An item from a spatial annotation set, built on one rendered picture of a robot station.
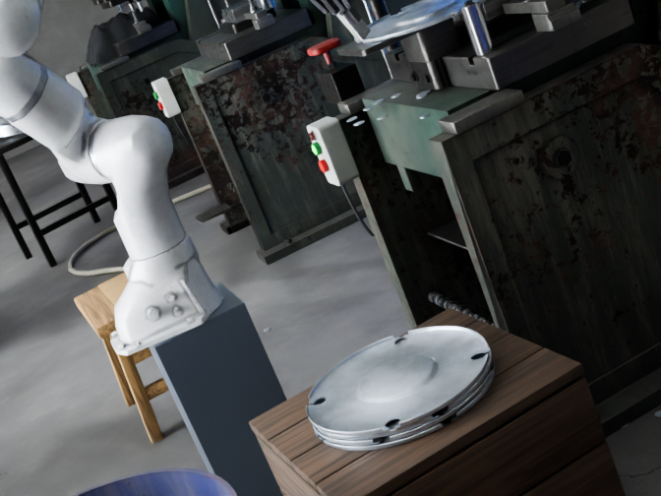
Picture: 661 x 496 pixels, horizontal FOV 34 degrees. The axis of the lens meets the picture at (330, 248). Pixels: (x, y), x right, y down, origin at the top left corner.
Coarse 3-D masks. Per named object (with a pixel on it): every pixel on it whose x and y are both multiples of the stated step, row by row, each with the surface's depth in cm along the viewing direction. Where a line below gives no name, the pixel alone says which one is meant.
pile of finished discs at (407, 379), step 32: (384, 352) 174; (416, 352) 170; (448, 352) 166; (480, 352) 162; (320, 384) 172; (352, 384) 168; (384, 384) 163; (416, 384) 159; (448, 384) 157; (480, 384) 157; (320, 416) 162; (352, 416) 159; (384, 416) 155; (416, 416) 150; (448, 416) 152; (352, 448) 155
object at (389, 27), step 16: (432, 0) 218; (448, 0) 206; (464, 0) 203; (480, 0) 194; (400, 16) 214; (416, 16) 203; (432, 16) 200; (448, 16) 192; (384, 32) 203; (400, 32) 194
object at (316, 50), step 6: (324, 42) 234; (330, 42) 232; (336, 42) 232; (312, 48) 234; (318, 48) 231; (324, 48) 232; (330, 48) 232; (312, 54) 233; (318, 54) 232; (324, 54) 235; (330, 54) 235; (330, 60) 235
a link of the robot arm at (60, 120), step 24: (48, 72) 181; (48, 96) 179; (72, 96) 182; (24, 120) 179; (48, 120) 180; (72, 120) 182; (96, 120) 193; (48, 144) 185; (72, 144) 189; (72, 168) 193
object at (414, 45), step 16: (416, 32) 198; (432, 32) 202; (448, 32) 203; (352, 48) 202; (368, 48) 196; (416, 48) 204; (432, 48) 202; (448, 48) 203; (416, 64) 208; (432, 64) 203; (416, 80) 211; (432, 80) 204; (448, 80) 205
